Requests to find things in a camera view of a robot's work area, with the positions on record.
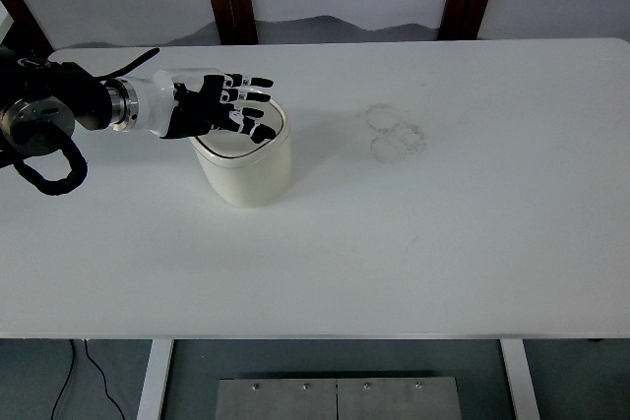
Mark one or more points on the cream plastic trash bin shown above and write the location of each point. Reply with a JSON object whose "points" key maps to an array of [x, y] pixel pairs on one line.
{"points": [[246, 179]]}

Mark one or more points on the grey metal plate with screws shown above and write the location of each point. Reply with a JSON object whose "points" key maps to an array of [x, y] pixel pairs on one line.
{"points": [[398, 402], [275, 402]]}

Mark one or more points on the white table leg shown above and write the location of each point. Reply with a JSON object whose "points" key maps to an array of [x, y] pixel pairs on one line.
{"points": [[153, 380], [521, 380]]}

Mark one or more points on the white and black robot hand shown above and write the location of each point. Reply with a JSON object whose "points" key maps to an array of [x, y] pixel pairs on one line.
{"points": [[192, 112]]}

